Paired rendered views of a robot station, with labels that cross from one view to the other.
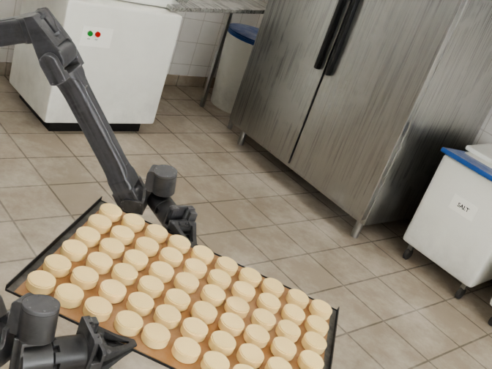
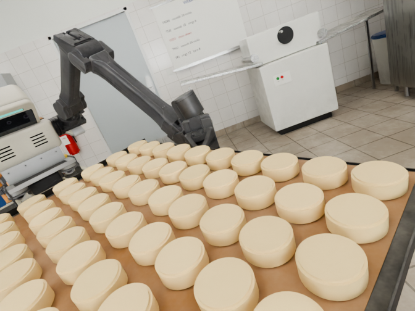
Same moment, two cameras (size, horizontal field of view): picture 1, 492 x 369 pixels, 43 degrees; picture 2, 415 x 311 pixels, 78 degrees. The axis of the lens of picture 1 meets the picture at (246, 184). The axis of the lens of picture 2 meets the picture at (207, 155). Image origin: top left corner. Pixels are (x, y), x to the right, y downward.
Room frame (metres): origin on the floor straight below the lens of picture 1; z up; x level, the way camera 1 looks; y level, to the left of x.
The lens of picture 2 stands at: (0.92, -0.31, 1.16)
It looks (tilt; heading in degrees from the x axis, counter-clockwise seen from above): 20 degrees down; 49
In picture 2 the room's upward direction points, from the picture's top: 21 degrees counter-clockwise
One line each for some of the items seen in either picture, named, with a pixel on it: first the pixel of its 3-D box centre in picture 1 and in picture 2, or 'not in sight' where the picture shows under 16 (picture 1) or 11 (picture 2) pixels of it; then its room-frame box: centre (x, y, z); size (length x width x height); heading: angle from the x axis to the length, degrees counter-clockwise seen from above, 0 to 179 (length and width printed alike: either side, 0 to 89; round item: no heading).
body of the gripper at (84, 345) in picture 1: (69, 353); not in sight; (0.79, 0.18, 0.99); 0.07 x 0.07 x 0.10; 41
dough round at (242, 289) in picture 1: (243, 291); (221, 183); (1.13, -0.07, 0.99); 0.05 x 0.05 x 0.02
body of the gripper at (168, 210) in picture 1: (172, 218); (202, 134); (1.32, 0.14, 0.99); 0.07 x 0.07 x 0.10; 41
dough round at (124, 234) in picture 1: (121, 235); (127, 161); (1.15, 0.21, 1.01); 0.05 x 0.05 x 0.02
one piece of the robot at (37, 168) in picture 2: not in sight; (46, 181); (1.11, 0.91, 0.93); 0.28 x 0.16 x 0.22; 176
